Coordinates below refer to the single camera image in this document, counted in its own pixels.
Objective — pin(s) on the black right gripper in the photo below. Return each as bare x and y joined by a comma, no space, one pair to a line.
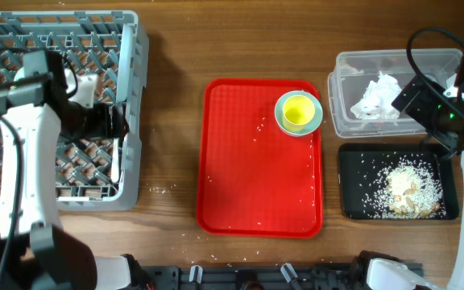
419,105

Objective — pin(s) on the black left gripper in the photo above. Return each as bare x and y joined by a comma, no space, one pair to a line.
103,129

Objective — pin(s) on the white plastic spoon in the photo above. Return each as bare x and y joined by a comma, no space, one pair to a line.
115,164

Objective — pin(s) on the white paper napkin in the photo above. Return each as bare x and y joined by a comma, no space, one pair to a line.
376,102

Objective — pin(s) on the small green saucer plate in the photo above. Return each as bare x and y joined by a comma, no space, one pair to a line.
312,126

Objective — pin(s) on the yellow plastic cup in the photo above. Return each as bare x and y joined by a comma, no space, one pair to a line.
298,111

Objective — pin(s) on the white plastic fork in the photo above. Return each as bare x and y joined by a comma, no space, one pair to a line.
118,126

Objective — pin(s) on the green bowl with rice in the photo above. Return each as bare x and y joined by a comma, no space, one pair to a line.
19,75

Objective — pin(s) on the large light blue plate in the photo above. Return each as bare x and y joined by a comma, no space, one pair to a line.
124,65

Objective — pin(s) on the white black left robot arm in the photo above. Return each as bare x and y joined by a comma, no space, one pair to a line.
37,108

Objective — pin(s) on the grey plastic dishwasher rack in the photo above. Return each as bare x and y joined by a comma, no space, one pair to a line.
91,42

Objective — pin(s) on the clear plastic waste bin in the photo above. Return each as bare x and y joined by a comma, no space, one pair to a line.
354,70

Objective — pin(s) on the black rectangular tray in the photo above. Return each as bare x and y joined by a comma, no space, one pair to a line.
355,160

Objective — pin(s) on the pile of rice leftovers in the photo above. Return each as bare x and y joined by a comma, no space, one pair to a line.
405,189

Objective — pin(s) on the red plastic serving tray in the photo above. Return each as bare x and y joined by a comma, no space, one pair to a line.
254,179

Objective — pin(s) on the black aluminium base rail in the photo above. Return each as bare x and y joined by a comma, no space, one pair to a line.
319,276

